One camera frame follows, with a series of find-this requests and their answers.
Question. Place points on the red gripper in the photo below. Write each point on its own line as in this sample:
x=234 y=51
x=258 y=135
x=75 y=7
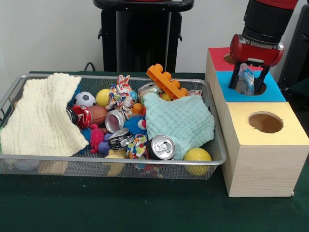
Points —
x=256 y=54

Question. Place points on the clear plastic bottle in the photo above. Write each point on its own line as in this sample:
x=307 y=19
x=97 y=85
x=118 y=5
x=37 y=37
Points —
x=246 y=81

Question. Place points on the mint green cloth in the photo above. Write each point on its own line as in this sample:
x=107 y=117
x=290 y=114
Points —
x=181 y=120

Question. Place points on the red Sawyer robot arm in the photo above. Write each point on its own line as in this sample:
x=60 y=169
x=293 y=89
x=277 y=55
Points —
x=265 y=19

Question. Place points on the wooden box with three holes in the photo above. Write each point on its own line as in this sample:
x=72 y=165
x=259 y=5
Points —
x=263 y=169

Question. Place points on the shallow mesh bin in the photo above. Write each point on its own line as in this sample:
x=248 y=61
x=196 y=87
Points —
x=72 y=160

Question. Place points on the dark green table cloth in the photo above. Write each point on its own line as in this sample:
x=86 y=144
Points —
x=301 y=91
x=144 y=207

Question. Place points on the orange toy building block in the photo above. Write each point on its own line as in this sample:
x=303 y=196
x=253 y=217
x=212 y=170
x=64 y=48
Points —
x=165 y=81

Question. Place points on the yellow ball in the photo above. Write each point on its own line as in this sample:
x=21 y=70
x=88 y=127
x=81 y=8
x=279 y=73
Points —
x=197 y=154
x=102 y=97

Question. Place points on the silver drink can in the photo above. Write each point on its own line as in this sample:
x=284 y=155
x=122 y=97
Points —
x=161 y=147

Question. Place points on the blue spiky ball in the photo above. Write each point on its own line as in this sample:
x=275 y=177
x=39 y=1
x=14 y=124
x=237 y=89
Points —
x=134 y=124

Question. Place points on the brown toy football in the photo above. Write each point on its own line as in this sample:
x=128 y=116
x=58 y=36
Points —
x=98 y=114

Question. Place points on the small soccer ball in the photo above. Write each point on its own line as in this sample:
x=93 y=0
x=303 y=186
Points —
x=84 y=99

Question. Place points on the crushed red can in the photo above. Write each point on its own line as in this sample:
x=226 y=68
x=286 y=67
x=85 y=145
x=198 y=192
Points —
x=83 y=116

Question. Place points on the cream cloth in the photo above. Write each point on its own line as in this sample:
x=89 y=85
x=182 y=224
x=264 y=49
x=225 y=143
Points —
x=41 y=116

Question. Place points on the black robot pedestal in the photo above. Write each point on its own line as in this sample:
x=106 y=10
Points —
x=144 y=36

